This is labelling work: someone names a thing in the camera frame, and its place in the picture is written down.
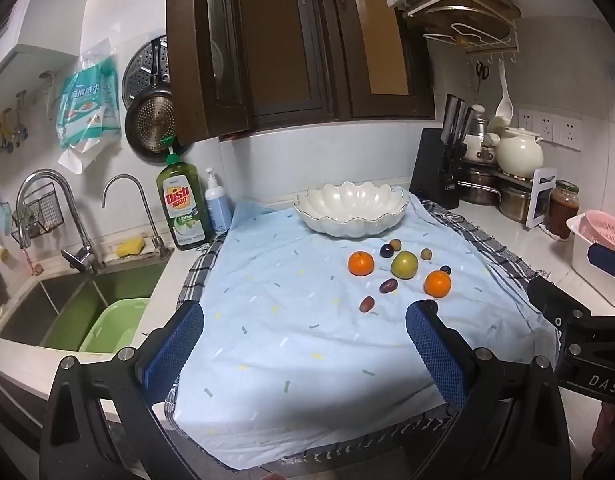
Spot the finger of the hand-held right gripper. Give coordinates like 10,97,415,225
526,275,595,335
588,242,615,283

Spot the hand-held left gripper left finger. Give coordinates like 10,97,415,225
39,301,223,480

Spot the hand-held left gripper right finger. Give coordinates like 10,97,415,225
405,300,571,480

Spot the round green fruit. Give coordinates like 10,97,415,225
390,251,419,280

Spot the orange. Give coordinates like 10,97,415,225
347,250,375,277
423,270,453,299

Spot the white scalloped bowl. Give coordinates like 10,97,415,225
294,182,411,237

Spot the white plastic container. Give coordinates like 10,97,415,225
566,212,615,310

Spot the pink colander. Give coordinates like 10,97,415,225
577,209,615,256

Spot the green plastic basin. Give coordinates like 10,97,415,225
78,298,151,354

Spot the glass jar of red sauce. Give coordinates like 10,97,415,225
545,180,581,241

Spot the black white checked cloth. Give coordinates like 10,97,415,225
165,197,551,473

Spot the white plastic holder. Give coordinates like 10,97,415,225
525,167,558,231

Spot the steel pot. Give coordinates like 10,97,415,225
457,162,503,206
498,177,535,223

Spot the steel kitchen sink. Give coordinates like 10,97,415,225
0,260,168,353

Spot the slim chrome faucet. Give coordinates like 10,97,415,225
102,174,171,260

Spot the light blue patterned cloth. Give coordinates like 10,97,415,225
165,192,561,471

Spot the large chrome faucet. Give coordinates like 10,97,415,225
15,169,106,275

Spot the green dish soap bottle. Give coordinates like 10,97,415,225
156,136,212,252

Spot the cream ceramic pot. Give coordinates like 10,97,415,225
496,127,545,178

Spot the blue white pump bottle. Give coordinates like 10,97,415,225
204,167,233,233

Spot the small white ceramic pot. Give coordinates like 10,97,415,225
465,130,501,163

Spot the black knife block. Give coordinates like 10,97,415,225
409,128,468,210

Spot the white ladle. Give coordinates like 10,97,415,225
495,57,514,120

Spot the black frying pan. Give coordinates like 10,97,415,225
124,40,181,157

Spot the teal paper towel pack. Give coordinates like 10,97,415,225
55,42,122,176

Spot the dark wooden cabinet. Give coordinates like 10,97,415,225
165,0,435,147

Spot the round steel steamer rack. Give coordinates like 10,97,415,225
122,35,169,106

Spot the black wire basket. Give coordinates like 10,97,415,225
10,182,66,240

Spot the black handled knife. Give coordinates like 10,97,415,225
451,100,467,150
441,94,458,143
460,106,476,155

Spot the white wall rack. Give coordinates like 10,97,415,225
422,7,521,64

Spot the row of wall hooks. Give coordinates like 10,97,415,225
0,71,58,156

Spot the wall rack with cutting boards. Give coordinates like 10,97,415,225
393,0,521,56

